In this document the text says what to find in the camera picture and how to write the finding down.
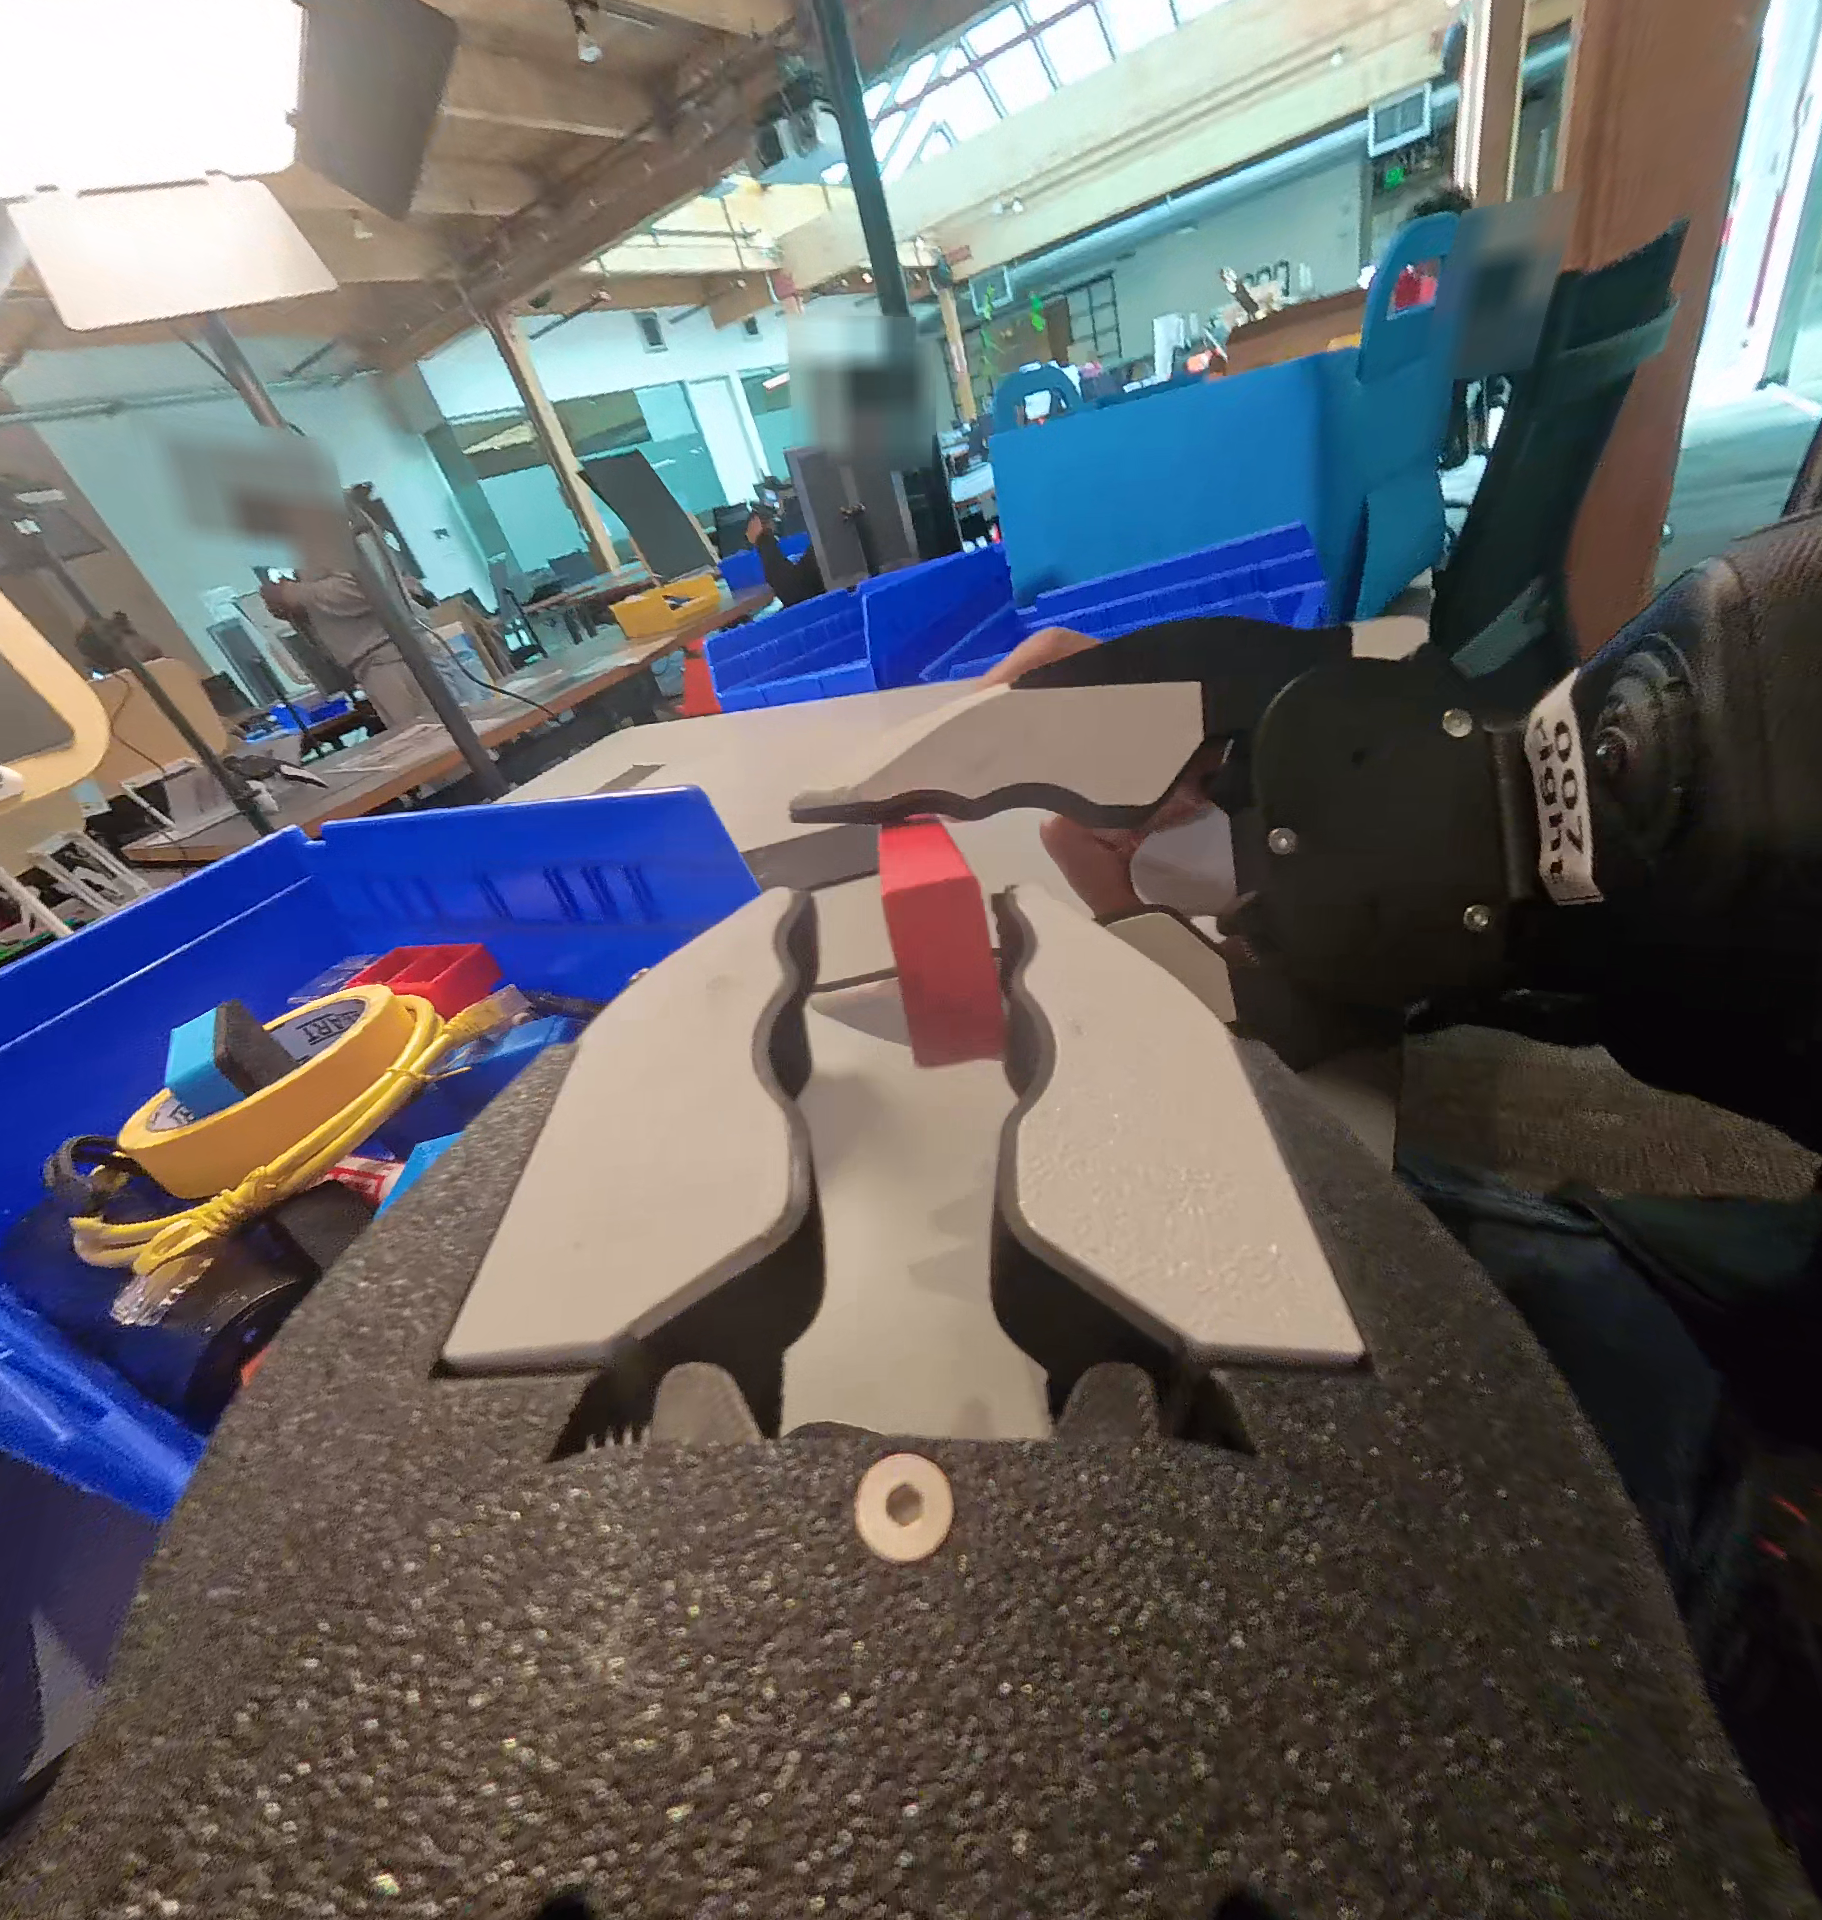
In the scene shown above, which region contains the black pole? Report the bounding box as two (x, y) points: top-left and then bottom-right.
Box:
(807, 0), (912, 325)

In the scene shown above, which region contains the blue plastic bin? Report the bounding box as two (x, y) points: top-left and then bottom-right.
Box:
(927, 519), (1330, 684)
(704, 596), (866, 720)
(0, 785), (764, 1521)
(860, 550), (1022, 695)

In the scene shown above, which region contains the large blue tote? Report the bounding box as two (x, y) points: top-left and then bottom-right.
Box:
(992, 207), (1462, 627)

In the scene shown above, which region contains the black foam board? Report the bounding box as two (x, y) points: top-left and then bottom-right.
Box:
(0, 540), (115, 819)

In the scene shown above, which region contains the yellow tape roll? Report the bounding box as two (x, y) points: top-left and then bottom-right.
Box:
(120, 981), (442, 1202)

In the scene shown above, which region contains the black light stand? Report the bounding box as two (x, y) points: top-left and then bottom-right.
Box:
(198, 319), (512, 800)

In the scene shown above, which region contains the wooden workbench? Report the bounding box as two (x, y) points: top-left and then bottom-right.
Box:
(125, 589), (770, 871)

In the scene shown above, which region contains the yellow ethernet cable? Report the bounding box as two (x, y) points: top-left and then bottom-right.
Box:
(65, 1000), (532, 1329)

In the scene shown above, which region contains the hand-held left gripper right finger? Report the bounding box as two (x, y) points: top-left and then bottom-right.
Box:
(992, 887), (1372, 1430)

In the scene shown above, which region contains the red square plastic piece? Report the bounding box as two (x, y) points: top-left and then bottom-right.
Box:
(349, 942), (508, 1018)

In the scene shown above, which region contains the black webbing strap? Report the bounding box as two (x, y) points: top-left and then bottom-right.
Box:
(1428, 223), (1688, 695)

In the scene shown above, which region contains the blue whiteboard eraser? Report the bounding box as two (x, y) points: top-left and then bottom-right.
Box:
(165, 1000), (288, 1118)

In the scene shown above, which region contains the wooden post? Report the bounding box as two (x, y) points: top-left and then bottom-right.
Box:
(1560, 0), (1770, 650)

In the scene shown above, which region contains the studio light panel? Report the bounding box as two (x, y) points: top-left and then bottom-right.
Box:
(0, 0), (460, 334)

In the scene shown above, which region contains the person's right hand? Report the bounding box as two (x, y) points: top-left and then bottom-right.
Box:
(981, 627), (1353, 924)

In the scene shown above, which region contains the red wooden block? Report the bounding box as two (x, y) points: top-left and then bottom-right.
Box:
(882, 819), (1009, 1067)

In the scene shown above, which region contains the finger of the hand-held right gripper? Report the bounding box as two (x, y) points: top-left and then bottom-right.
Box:
(787, 678), (1227, 830)
(1134, 800), (1242, 917)

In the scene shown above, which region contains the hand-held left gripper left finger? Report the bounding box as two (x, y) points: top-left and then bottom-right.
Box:
(442, 887), (831, 1434)

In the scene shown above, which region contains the yellow plastic bin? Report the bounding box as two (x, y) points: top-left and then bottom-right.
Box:
(608, 575), (729, 642)

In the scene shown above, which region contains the black tripod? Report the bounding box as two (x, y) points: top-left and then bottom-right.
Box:
(0, 480), (283, 837)

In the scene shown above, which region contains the person's dark clothing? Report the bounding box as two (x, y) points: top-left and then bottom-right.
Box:
(1398, 1029), (1822, 1920)

